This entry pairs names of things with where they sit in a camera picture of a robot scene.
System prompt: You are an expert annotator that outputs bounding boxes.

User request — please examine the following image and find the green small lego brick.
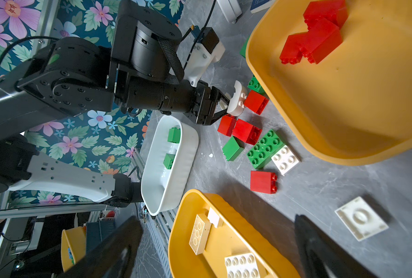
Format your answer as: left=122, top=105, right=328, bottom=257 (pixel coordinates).
left=222, top=136, right=244, bottom=161

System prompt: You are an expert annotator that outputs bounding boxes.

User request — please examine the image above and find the white curved lego piece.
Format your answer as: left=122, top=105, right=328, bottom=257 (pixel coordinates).
left=227, top=81, right=248, bottom=117

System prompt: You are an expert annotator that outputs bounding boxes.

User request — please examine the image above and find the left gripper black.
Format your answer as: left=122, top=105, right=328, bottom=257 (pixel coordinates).
left=117, top=78, right=230, bottom=125

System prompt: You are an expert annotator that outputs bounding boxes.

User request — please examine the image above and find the cream long lego brick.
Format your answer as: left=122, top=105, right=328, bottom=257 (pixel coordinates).
left=189, top=214, right=212, bottom=255

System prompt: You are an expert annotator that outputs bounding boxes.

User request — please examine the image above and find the large green lego plate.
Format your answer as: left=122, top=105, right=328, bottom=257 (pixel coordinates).
left=246, top=129, right=285, bottom=170

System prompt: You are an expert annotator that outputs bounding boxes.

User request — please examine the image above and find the far yellow plastic bin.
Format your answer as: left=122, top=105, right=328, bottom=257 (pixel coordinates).
left=246, top=1, right=412, bottom=166

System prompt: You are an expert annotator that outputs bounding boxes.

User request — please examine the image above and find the white plastic bin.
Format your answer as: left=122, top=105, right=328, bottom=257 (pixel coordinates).
left=141, top=116, right=199, bottom=216

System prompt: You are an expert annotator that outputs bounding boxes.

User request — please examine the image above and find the yellow plastic bin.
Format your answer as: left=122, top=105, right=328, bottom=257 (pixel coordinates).
left=246, top=1, right=412, bottom=166
left=168, top=190, right=300, bottom=278

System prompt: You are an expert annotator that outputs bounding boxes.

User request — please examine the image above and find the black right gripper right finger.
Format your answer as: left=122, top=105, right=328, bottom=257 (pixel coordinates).
left=295, top=215, right=375, bottom=278

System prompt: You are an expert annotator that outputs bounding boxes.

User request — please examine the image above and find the red lego brick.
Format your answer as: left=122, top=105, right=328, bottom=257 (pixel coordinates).
left=250, top=171, right=278, bottom=194
left=280, top=19, right=343, bottom=64
left=232, top=119, right=262, bottom=145
left=303, top=0, right=348, bottom=28

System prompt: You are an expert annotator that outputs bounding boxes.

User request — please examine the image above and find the white square lego brick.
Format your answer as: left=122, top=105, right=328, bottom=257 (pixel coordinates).
left=271, top=145, right=300, bottom=176

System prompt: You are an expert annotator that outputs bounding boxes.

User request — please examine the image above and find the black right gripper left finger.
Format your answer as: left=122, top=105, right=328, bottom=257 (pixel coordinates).
left=59, top=217, right=143, bottom=278

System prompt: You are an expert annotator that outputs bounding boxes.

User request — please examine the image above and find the small white lego brick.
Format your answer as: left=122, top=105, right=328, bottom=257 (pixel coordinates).
left=207, top=208, right=223, bottom=228

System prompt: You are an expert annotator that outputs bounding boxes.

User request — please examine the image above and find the near yellow plastic bin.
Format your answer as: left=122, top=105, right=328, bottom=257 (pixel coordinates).
left=168, top=190, right=300, bottom=278

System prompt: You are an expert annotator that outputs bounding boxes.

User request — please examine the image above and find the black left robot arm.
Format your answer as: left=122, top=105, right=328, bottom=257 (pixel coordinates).
left=0, top=1, right=229, bottom=207

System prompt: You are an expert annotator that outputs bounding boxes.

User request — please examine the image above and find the white flat lego plate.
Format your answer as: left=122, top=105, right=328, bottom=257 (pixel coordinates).
left=334, top=196, right=389, bottom=242

